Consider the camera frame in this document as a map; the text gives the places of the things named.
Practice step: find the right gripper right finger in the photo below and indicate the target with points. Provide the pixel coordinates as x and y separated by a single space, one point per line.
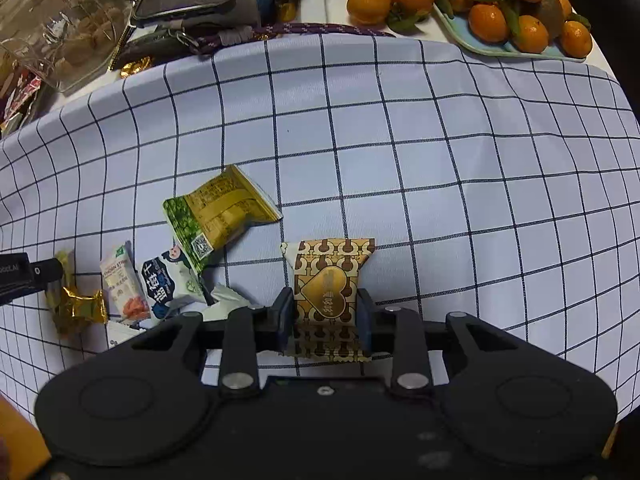
400 333

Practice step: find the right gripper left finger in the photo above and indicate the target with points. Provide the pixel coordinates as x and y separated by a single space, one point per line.
248 332

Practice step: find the gold foil candy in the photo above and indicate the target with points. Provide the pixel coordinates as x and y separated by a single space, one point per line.
72 312

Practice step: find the brown heart pattern snack packet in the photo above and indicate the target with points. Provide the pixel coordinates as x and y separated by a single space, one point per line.
325 282

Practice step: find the green yellow pea snack packet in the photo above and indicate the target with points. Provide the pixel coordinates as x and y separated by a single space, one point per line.
220 210

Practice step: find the blue white blueberry snack packet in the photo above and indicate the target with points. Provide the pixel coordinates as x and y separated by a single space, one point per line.
170 283

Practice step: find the pink hawthorn strip packet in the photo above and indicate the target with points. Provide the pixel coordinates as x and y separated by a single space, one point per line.
123 286

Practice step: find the white crumpled packet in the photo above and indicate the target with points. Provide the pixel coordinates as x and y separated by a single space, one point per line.
225 301

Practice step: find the white grid tablecloth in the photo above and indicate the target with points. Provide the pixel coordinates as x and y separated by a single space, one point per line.
506 189

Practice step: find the gold ingot chocolate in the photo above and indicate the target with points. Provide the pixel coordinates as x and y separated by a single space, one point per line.
135 67

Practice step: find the clear plastic snack jar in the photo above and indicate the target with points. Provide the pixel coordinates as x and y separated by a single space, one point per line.
65 42

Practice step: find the loose tangerine left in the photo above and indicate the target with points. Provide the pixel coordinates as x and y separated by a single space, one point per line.
368 12

